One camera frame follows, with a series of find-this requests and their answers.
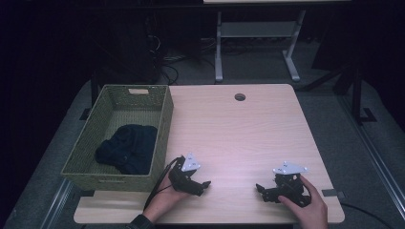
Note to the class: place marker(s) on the dark blue cloth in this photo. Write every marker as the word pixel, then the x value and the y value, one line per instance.
pixel 129 149

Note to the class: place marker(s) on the person's left hand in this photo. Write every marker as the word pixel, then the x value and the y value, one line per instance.
pixel 165 198

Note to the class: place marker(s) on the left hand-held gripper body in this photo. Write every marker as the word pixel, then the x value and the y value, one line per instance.
pixel 186 176

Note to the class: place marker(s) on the white metal table frame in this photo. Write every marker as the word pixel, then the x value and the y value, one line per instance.
pixel 258 41

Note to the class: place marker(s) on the green woven basket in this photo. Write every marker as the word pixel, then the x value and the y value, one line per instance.
pixel 121 136

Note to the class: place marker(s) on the black metal stand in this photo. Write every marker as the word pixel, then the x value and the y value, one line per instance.
pixel 356 92

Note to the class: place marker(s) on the grey table clamp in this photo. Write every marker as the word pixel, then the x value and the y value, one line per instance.
pixel 332 193

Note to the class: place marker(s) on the person's right hand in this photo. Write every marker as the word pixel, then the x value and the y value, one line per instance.
pixel 307 206

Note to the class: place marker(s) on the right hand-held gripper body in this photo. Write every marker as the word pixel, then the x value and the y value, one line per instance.
pixel 288 184

